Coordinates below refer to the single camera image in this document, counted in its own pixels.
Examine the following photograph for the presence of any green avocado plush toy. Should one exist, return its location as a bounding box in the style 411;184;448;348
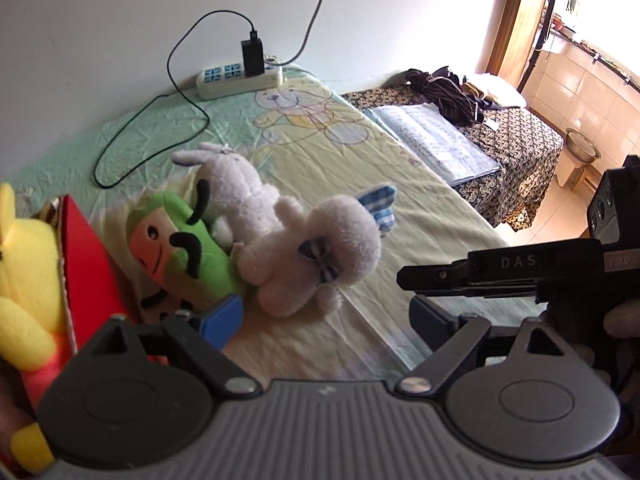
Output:
126;180;246;311

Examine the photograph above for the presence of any white plush bunny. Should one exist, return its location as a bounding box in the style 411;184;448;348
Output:
170;142;397;318

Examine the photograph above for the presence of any red cardboard box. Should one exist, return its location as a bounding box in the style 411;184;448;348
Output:
38;195;143;353

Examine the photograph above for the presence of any folded white blue quilt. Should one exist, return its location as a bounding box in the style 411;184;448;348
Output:
364;104;501;188

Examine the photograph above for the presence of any metal basin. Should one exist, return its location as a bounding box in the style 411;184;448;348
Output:
565;128;601;165

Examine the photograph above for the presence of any dark clothes pile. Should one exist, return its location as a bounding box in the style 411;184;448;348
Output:
405;66;503;127

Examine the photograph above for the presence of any yellow tiger plush toy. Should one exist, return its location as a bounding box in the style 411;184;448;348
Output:
1;183;72;474

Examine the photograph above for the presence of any cartoon bear bed sheet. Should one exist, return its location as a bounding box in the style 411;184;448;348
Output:
8;64;547;386

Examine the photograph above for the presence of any white power strip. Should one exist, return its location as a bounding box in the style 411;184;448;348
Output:
195;63;283;101

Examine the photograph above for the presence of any black charger adapter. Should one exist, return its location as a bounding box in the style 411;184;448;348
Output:
241;29;265;78

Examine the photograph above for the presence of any black charger cable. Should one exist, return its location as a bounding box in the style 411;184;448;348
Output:
92;8;257;191

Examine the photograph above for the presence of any grey power cord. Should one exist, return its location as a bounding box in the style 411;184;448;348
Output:
264;0;332;68

